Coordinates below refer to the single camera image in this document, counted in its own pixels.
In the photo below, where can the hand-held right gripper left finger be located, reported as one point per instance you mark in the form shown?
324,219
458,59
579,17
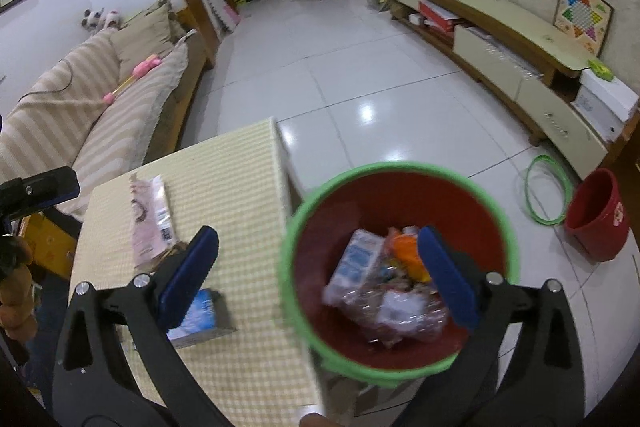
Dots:
192,277

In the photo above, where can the person's left hand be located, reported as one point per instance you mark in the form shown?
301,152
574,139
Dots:
17,302

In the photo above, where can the white cardboard box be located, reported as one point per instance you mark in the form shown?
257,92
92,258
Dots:
602,104

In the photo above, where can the person's dark blue trousers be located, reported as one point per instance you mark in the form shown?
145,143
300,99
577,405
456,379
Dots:
50,322

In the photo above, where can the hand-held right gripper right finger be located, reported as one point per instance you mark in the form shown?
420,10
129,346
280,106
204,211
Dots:
447,279

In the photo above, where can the pink flat packet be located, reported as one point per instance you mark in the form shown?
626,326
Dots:
150,222

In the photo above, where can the red flat box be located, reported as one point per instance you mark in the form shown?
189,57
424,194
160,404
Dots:
440,14

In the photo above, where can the green-rimmed red trash bin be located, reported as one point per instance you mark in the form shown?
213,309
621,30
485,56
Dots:
400,257

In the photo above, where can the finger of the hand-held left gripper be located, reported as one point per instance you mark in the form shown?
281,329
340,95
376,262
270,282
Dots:
47,189

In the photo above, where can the blue white milk carton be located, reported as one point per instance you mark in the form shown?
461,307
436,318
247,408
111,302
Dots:
352,264

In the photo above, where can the red plastic bucket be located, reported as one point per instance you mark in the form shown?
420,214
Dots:
597,217

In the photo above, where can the cream wooden tv cabinet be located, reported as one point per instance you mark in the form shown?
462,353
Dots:
505,52

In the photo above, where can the light blue packet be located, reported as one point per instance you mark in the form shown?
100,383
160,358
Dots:
205,317

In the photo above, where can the pink toy stick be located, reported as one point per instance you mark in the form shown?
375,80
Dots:
142,68

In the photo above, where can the beige cushion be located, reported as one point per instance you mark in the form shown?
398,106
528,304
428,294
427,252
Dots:
145,34

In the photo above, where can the star checkers board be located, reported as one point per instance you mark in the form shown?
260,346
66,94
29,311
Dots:
582,14

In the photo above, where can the black white plush toy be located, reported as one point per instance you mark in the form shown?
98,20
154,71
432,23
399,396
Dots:
100,19

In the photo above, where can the striped beige sofa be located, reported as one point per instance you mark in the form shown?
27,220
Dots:
75,117

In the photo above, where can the green hoop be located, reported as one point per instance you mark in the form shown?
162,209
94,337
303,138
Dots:
529,202

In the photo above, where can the white foam boards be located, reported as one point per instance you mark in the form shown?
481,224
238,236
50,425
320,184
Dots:
222,14

